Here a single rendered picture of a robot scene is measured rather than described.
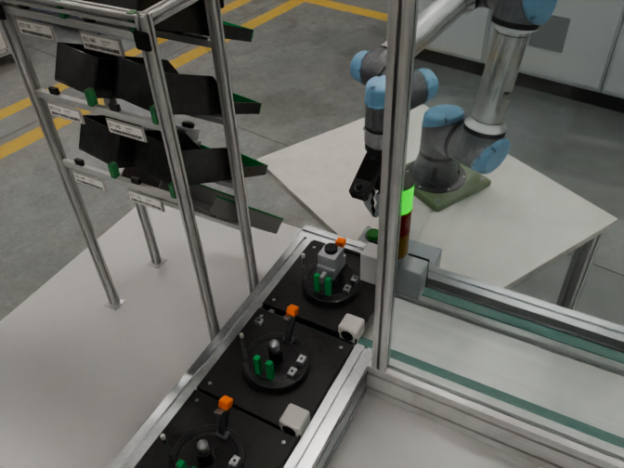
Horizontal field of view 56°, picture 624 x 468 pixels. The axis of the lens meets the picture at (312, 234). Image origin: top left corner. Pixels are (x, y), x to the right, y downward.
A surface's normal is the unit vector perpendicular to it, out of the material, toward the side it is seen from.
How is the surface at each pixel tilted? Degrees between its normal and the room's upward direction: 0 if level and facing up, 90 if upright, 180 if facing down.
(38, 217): 0
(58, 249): 0
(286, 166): 0
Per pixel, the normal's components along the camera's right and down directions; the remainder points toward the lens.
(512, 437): -0.47, 0.59
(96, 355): -0.04, -0.75
